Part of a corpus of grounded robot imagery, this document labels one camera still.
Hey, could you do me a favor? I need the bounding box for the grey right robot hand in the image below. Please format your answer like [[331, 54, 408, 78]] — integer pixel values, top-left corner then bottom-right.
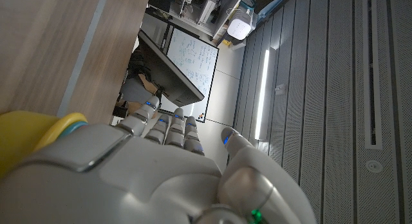
[[0, 95, 319, 224]]

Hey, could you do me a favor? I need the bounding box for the tan office chair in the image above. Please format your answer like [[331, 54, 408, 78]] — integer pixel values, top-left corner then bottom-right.
[[115, 73, 160, 119]]

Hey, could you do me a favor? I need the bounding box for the black computer monitor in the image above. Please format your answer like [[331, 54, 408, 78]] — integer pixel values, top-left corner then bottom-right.
[[137, 29, 205, 108]]

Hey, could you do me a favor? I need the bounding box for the yellow stacking cup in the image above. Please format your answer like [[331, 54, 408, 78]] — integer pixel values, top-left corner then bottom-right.
[[0, 110, 89, 179]]

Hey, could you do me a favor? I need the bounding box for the whiteboard with writing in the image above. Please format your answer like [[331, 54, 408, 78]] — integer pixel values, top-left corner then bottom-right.
[[165, 25, 220, 124]]

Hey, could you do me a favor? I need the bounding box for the ceiling light bar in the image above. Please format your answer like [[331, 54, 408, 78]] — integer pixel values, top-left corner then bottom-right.
[[254, 49, 275, 142]]

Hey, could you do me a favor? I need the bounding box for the white air purifier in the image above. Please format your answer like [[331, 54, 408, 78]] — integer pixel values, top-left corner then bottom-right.
[[226, 7, 258, 42]]

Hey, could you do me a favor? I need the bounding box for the white shelf unit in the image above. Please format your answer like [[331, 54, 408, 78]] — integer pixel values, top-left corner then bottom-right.
[[167, 0, 249, 38]]

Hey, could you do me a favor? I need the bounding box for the round ceiling sensor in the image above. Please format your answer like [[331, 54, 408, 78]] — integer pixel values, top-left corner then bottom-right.
[[365, 159, 384, 174]]

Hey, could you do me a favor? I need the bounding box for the long ceiling vent slot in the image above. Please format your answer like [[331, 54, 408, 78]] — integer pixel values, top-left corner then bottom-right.
[[361, 0, 384, 151]]

